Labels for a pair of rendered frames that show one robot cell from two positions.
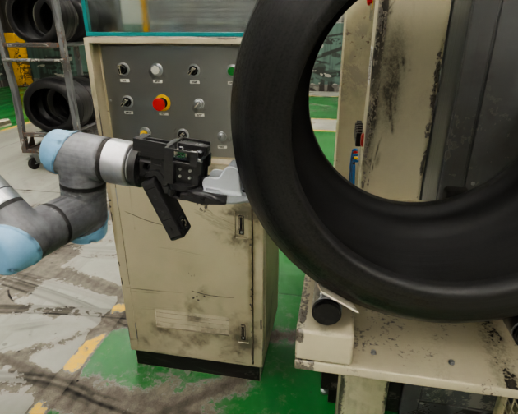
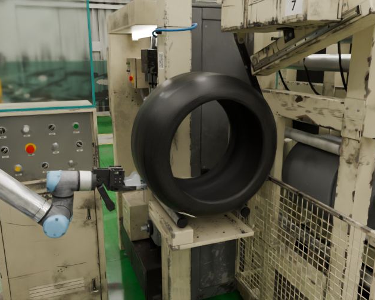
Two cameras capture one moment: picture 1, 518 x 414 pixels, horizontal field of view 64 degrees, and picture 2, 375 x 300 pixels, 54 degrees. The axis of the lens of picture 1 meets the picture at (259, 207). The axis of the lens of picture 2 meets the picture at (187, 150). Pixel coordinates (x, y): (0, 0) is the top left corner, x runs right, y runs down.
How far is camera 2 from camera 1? 0.87 m
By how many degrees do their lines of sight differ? 31
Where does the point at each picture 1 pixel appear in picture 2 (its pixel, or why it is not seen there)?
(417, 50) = not seen: hidden behind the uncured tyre
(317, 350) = (180, 239)
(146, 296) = (22, 281)
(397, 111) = (178, 141)
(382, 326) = (196, 228)
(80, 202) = (68, 202)
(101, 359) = not seen: outside the picture
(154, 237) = (28, 236)
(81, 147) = (69, 177)
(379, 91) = not seen: hidden behind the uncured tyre
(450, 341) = (220, 226)
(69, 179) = (63, 192)
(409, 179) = (186, 168)
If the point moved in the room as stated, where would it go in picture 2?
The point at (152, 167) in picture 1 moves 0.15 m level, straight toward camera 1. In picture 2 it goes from (101, 180) to (126, 190)
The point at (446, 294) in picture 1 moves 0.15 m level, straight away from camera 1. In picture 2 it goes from (221, 202) to (216, 188)
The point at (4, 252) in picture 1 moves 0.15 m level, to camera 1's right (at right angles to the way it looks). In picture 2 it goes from (62, 225) to (108, 215)
